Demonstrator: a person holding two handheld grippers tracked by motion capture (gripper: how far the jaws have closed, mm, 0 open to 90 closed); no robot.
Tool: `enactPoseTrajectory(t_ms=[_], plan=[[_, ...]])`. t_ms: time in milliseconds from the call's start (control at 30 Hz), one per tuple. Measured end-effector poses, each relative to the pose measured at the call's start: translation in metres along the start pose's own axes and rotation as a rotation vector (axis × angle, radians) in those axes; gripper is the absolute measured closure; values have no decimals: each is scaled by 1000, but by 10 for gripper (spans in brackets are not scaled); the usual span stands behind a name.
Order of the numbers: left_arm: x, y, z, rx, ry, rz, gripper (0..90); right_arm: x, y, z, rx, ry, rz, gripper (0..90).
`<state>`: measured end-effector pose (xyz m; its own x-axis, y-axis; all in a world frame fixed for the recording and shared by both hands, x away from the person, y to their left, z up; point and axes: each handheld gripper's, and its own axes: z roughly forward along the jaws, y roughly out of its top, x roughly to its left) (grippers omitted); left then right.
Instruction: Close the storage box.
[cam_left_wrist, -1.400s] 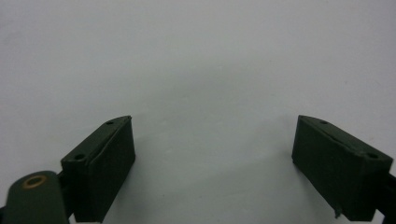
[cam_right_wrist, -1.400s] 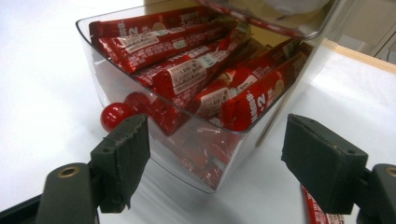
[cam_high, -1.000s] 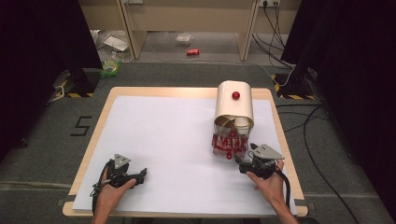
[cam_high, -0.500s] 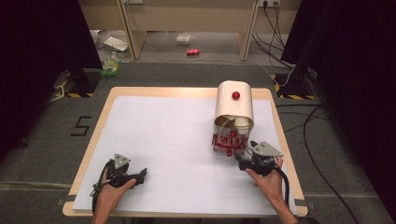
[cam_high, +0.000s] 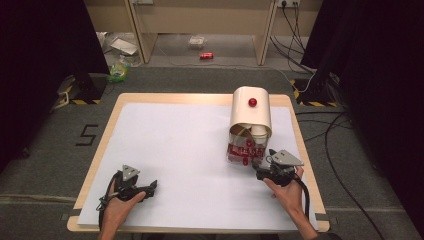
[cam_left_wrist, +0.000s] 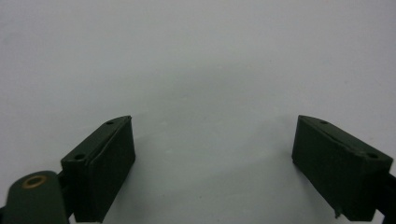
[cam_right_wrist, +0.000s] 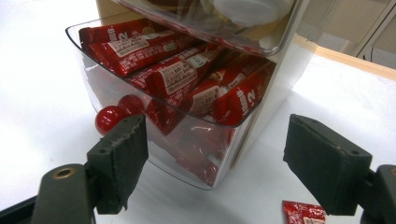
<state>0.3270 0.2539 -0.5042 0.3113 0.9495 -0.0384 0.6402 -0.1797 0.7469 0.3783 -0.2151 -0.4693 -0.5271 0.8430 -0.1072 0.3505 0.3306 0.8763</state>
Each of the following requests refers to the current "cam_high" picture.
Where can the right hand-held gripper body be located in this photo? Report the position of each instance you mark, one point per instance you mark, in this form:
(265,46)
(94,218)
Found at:
(281,173)

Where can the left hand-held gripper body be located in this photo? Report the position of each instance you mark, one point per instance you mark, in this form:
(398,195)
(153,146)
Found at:
(128,186)

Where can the white drawer cabinet red knobs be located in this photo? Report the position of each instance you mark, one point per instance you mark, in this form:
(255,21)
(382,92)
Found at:
(250,115)

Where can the person's left hand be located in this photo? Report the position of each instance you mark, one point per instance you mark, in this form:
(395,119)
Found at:
(116,208)

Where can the person's right hand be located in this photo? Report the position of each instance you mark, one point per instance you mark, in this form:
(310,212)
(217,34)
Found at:
(288,198)

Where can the white cup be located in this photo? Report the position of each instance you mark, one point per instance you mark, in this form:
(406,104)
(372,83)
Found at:
(260,132)

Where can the white paper sheet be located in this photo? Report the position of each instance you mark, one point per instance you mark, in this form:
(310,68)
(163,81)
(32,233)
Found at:
(176,160)

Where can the black stand base striped tape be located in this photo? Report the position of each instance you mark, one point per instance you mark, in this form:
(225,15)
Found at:
(85,90)
(315,95)

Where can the green plastic bag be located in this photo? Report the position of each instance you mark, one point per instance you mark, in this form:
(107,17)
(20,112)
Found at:
(118,71)

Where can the red drink can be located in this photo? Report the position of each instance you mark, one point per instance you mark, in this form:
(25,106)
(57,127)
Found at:
(206,55)

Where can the black curtain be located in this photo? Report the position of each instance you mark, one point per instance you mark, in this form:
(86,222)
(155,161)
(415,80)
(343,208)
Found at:
(376,83)
(43,50)

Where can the white plastic packet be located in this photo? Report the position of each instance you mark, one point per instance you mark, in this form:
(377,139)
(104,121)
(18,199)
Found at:
(196,42)

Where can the beige wooden desk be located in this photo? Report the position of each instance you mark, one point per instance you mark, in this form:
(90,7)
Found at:
(200,16)

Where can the white wall socket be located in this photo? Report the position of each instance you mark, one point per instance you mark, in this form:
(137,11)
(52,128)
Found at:
(288,3)

